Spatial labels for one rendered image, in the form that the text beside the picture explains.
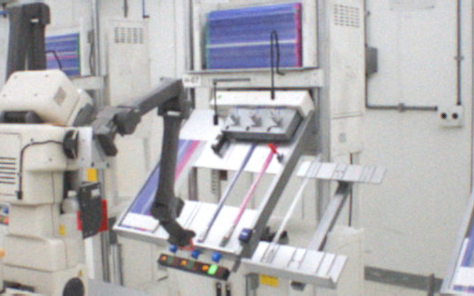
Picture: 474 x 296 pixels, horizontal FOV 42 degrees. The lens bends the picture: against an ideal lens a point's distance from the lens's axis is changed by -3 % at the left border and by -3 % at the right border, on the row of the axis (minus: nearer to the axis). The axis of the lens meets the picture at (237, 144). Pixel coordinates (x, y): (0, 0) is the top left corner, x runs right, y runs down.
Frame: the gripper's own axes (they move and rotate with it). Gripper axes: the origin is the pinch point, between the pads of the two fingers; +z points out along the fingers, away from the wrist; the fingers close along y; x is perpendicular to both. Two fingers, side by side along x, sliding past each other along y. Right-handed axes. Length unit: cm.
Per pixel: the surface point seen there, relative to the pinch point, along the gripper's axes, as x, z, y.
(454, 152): -154, 125, -30
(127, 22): -126, -13, 124
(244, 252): -3.8, 1.9, -21.9
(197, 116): -68, 2, 41
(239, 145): -52, 2, 7
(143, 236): -1.2, 1.2, 28.8
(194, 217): -14.1, 1.3, 8.7
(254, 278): 2.5, 8.5, -26.4
